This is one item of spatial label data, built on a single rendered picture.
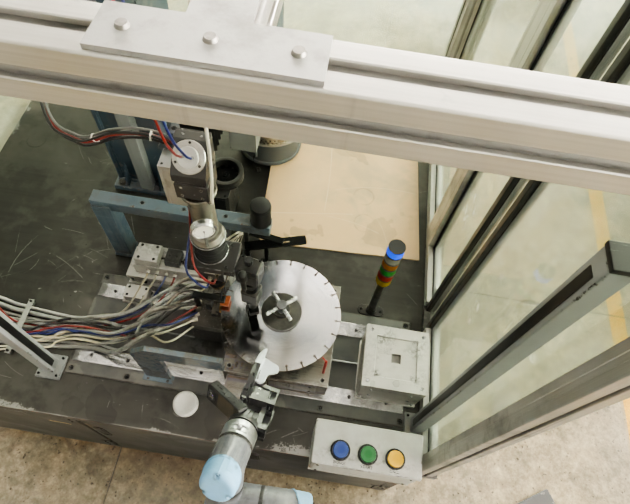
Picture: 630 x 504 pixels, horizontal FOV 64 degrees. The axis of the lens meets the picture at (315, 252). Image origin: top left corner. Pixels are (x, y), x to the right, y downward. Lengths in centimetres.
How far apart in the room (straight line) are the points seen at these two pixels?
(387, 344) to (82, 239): 106
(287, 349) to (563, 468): 154
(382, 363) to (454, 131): 117
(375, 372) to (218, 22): 120
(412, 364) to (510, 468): 110
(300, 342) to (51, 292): 83
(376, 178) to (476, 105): 164
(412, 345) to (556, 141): 120
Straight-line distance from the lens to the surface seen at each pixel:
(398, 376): 144
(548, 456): 255
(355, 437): 138
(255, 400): 118
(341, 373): 156
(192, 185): 92
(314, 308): 141
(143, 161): 176
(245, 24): 32
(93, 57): 32
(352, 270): 171
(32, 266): 186
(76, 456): 240
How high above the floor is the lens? 224
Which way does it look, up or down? 60 degrees down
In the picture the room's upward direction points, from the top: 8 degrees clockwise
